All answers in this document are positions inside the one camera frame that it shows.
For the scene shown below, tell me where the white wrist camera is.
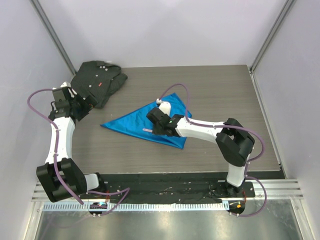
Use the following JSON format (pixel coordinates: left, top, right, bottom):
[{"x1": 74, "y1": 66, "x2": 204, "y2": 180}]
[
  {"x1": 52, "y1": 81, "x2": 77, "y2": 98},
  {"x1": 156, "y1": 98, "x2": 171, "y2": 116}
]

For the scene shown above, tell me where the aluminium frame rail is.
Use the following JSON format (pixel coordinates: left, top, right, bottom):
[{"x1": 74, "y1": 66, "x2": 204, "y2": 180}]
[{"x1": 217, "y1": 178, "x2": 305, "y2": 200}]

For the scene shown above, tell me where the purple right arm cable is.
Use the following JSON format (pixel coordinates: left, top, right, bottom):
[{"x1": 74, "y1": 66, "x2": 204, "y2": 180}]
[{"x1": 159, "y1": 83, "x2": 267, "y2": 217}]

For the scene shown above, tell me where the dark striped button shirt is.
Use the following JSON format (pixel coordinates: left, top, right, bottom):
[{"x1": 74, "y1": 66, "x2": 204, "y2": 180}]
[{"x1": 71, "y1": 60, "x2": 128, "y2": 109}]

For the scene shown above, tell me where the pink handled steel knife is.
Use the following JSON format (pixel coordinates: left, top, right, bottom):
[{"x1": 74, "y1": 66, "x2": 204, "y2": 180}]
[{"x1": 142, "y1": 128, "x2": 153, "y2": 133}]

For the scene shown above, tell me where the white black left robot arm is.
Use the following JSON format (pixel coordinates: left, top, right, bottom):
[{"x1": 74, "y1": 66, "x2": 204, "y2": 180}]
[{"x1": 36, "y1": 82, "x2": 107, "y2": 203}]

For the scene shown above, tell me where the slotted white cable duct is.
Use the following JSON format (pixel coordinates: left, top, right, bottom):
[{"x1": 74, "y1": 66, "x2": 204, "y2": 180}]
[{"x1": 42, "y1": 201, "x2": 229, "y2": 212}]

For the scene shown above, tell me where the blue satin napkin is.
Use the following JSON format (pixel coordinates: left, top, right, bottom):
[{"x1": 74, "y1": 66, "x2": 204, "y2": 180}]
[{"x1": 101, "y1": 93, "x2": 187, "y2": 150}]

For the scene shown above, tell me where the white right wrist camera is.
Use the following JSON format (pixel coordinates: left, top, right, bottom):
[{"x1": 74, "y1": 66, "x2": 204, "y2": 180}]
[{"x1": 156, "y1": 98, "x2": 171, "y2": 116}]

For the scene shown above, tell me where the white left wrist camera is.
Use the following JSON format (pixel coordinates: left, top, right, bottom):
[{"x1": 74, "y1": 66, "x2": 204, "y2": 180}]
[{"x1": 52, "y1": 81, "x2": 77, "y2": 98}]

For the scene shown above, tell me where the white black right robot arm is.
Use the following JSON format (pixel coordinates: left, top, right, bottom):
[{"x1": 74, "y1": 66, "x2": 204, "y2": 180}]
[{"x1": 146, "y1": 107, "x2": 255, "y2": 198}]

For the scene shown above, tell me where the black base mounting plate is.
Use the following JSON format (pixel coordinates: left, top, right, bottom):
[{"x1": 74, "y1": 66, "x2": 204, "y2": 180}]
[{"x1": 101, "y1": 172, "x2": 256, "y2": 205}]

